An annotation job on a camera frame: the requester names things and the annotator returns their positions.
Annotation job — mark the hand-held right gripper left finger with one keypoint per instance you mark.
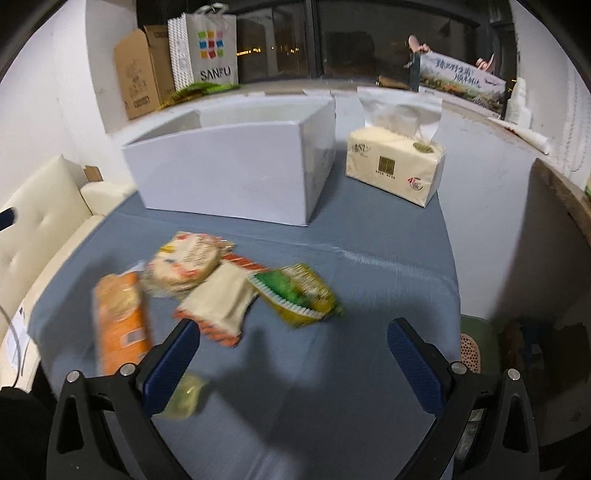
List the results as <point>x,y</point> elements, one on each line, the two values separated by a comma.
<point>171,364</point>

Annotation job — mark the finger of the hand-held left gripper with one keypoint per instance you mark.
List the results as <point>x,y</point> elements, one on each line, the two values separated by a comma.
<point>7,218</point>

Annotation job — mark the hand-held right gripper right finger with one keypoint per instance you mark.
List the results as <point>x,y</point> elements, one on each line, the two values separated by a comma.
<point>413,369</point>

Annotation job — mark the small green jelly packet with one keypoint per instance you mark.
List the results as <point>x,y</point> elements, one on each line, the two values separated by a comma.
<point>187,394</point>

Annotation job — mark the orange clear snack packet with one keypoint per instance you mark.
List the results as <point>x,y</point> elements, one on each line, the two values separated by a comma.
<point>122,318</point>

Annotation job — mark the cream red striped packet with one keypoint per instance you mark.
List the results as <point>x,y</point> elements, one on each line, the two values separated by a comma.
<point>217,300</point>

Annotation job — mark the round pastry clear packet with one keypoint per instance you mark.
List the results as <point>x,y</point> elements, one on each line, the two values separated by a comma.
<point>182,263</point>

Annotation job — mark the green yellow snack packet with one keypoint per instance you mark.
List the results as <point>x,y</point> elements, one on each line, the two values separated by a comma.
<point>295,290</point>

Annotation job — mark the white box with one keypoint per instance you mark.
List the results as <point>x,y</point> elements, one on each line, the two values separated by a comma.
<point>221,175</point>

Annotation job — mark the cream leather sofa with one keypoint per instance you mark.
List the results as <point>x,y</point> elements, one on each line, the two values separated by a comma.
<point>41,221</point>

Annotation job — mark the green perforated stool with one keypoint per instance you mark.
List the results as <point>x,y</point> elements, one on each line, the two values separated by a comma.
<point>480,341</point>

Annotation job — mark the small cardboard piece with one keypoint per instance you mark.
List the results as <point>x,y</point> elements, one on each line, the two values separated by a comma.
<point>92,173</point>

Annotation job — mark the blue grey tablecloth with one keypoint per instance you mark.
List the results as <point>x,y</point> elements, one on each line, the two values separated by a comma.
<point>346,277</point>

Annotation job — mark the white paper sheet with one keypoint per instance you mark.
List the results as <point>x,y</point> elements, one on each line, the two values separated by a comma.
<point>25,337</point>

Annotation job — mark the brown cardboard box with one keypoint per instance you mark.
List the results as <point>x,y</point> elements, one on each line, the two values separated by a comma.
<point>143,74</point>

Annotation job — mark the cream tissue pack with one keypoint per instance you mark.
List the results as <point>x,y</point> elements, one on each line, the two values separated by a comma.
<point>392,166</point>

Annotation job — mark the pile of green packets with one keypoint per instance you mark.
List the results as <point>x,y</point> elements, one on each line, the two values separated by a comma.
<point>194,90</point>

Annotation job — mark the wooden shelf board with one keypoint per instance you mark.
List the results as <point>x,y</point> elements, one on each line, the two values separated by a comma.
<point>563,189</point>

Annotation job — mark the rolled white paper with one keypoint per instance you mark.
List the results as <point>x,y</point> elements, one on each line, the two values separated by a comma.
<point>521,134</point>

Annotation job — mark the white paper shopping bag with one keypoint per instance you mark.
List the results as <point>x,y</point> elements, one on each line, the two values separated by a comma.
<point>207,50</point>

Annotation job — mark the white plastic bottle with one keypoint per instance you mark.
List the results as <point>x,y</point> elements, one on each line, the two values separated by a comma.
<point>518,104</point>

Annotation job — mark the brown wrapper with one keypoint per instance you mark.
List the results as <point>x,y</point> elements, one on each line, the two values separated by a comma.
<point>392,82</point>

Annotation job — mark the long landscape print box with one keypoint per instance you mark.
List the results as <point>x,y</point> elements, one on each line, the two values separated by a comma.
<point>461,81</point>

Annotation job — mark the dark framed window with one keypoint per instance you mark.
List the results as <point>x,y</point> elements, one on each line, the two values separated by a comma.
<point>360,37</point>

